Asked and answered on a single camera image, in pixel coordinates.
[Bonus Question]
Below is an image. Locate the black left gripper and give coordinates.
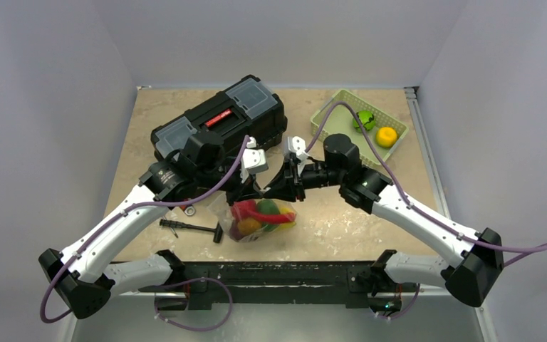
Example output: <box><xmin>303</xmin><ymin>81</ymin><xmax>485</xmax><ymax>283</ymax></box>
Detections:
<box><xmin>196</xmin><ymin>160</ymin><xmax>263</xmax><ymax>206</ymax></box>

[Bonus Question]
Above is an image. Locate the red toy apple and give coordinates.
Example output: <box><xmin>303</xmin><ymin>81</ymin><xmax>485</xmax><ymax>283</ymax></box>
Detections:
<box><xmin>230</xmin><ymin>199</ymin><xmax>256</xmax><ymax>222</ymax></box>

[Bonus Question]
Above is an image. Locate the yellow toy banana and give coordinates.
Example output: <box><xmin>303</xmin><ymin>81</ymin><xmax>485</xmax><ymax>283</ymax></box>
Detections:
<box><xmin>278</xmin><ymin>204</ymin><xmax>296</xmax><ymax>229</ymax></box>

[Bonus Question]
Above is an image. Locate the green toy pepper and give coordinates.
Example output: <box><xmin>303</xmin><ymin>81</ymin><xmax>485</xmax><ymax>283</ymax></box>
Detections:
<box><xmin>256</xmin><ymin>199</ymin><xmax>280</xmax><ymax>232</ymax></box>

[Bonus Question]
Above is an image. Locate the red toy chili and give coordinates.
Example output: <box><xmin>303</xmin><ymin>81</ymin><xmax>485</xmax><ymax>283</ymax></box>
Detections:
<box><xmin>253</xmin><ymin>212</ymin><xmax>288</xmax><ymax>224</ymax></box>

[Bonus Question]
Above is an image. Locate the clear zip top bag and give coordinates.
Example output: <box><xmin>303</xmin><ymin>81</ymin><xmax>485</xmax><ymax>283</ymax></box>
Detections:
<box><xmin>207</xmin><ymin>195</ymin><xmax>298</xmax><ymax>243</ymax></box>

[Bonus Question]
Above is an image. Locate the orange toy fruit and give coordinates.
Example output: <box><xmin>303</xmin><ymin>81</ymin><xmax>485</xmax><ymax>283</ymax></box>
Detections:
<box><xmin>237</xmin><ymin>217</ymin><xmax>262</xmax><ymax>236</ymax></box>

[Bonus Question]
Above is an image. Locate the dark red toy fruit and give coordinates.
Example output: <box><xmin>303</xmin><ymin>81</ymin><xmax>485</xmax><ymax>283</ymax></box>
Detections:
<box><xmin>229</xmin><ymin>221</ymin><xmax>244</xmax><ymax>242</ymax></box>

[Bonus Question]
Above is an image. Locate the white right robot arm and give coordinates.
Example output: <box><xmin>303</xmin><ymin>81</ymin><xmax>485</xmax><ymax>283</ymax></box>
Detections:
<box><xmin>263</xmin><ymin>134</ymin><xmax>504</xmax><ymax>307</ymax></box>

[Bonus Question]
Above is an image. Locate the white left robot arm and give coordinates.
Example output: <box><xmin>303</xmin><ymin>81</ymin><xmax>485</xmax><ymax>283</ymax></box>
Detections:
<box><xmin>38</xmin><ymin>132</ymin><xmax>266</xmax><ymax>323</ymax></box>

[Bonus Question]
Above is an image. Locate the black rubber mallet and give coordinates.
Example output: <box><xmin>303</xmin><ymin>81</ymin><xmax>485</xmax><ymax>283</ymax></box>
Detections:
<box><xmin>159</xmin><ymin>219</ymin><xmax>224</xmax><ymax>244</ymax></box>

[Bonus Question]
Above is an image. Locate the red adjustable wrench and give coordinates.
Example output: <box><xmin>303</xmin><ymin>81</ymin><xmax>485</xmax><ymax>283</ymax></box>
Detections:
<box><xmin>179</xmin><ymin>204</ymin><xmax>196</xmax><ymax>217</ymax></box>

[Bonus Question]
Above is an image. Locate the black plastic toolbox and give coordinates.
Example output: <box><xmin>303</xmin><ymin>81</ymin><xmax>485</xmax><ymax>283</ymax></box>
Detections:
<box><xmin>150</xmin><ymin>75</ymin><xmax>288</xmax><ymax>160</ymax></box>

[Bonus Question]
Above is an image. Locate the yellow black screwdriver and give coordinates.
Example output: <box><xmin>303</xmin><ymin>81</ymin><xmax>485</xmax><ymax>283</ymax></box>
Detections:
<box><xmin>170</xmin><ymin>227</ymin><xmax>179</xmax><ymax>239</ymax></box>

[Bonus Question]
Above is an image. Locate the green toy ball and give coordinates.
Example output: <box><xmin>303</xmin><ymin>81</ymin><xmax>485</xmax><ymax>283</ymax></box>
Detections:
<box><xmin>353</xmin><ymin>110</ymin><xmax>376</xmax><ymax>132</ymax></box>

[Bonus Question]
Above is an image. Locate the yellow toy lemon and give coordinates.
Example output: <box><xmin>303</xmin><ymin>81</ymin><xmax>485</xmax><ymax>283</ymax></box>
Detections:
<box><xmin>375</xmin><ymin>126</ymin><xmax>399</xmax><ymax>149</ymax></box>

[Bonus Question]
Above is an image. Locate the green plastic basket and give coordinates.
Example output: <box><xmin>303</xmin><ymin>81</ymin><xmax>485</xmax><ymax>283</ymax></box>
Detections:
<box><xmin>310</xmin><ymin>89</ymin><xmax>409</xmax><ymax>168</ymax></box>

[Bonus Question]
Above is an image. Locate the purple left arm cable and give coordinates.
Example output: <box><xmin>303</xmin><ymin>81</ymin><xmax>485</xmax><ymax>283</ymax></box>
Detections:
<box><xmin>39</xmin><ymin>135</ymin><xmax>251</xmax><ymax>324</ymax></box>

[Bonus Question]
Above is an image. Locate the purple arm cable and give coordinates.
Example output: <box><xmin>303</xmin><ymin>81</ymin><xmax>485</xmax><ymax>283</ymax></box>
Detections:
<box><xmin>303</xmin><ymin>101</ymin><xmax>547</xmax><ymax>268</ymax></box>
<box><xmin>39</xmin><ymin>135</ymin><xmax>251</xmax><ymax>324</ymax></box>

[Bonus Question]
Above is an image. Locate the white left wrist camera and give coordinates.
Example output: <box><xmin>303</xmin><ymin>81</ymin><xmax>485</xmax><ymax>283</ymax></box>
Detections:
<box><xmin>240</xmin><ymin>137</ymin><xmax>269</xmax><ymax>183</ymax></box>

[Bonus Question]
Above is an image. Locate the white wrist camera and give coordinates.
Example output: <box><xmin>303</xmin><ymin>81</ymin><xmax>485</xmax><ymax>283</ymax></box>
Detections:
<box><xmin>240</xmin><ymin>137</ymin><xmax>269</xmax><ymax>183</ymax></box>
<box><xmin>283</xmin><ymin>136</ymin><xmax>310</xmax><ymax>170</ymax></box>

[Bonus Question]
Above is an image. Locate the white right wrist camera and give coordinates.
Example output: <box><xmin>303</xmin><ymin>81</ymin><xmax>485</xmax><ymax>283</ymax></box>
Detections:
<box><xmin>283</xmin><ymin>136</ymin><xmax>310</xmax><ymax>170</ymax></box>

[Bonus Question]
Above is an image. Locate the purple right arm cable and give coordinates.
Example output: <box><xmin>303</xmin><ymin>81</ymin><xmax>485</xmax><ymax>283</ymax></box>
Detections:
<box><xmin>303</xmin><ymin>101</ymin><xmax>547</xmax><ymax>268</ymax></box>

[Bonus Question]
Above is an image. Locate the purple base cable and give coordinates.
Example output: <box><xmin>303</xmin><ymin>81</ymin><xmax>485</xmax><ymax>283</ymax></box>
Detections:
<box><xmin>154</xmin><ymin>276</ymin><xmax>234</xmax><ymax>332</ymax></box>

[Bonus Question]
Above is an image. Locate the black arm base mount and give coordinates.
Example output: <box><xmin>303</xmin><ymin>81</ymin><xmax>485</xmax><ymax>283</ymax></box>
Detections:
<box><xmin>141</xmin><ymin>254</ymin><xmax>417</xmax><ymax>313</ymax></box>

